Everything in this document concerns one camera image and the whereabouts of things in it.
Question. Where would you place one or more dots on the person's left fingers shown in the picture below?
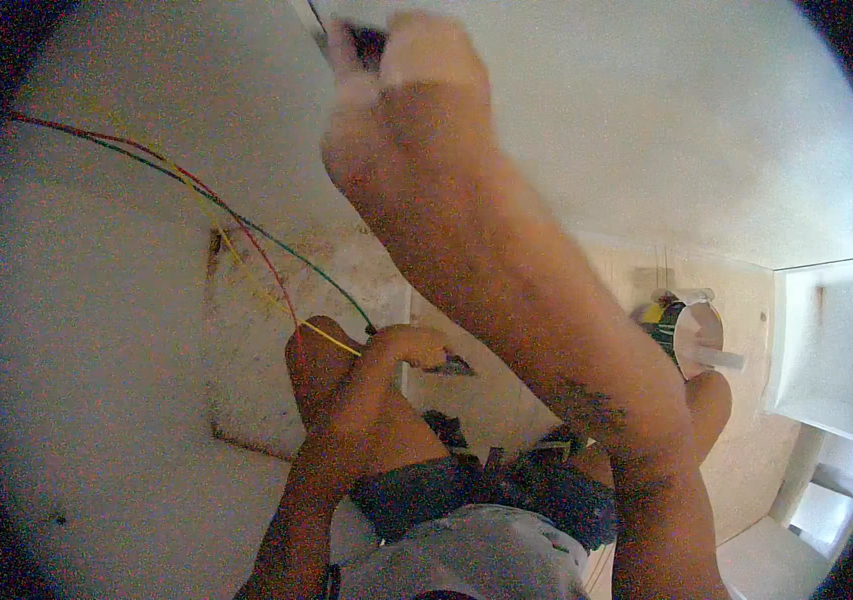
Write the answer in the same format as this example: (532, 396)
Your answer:
(404, 345)

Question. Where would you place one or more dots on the white bucket with tools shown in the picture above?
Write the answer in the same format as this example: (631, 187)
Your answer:
(693, 334)

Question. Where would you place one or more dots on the person's body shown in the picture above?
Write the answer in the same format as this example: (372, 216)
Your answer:
(471, 559)

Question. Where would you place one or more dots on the black hand tool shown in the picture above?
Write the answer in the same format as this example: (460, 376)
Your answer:
(365, 43)

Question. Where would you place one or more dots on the person's right fingers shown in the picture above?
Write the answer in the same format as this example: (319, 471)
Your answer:
(430, 49)

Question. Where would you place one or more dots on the person's right hand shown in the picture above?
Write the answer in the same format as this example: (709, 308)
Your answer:
(411, 127)

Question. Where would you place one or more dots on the person's left hand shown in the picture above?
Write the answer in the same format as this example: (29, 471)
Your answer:
(355, 409)

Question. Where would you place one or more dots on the white cabinet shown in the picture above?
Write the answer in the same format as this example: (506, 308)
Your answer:
(839, 337)

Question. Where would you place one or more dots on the small dark tool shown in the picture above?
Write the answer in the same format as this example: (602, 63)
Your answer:
(453, 367)

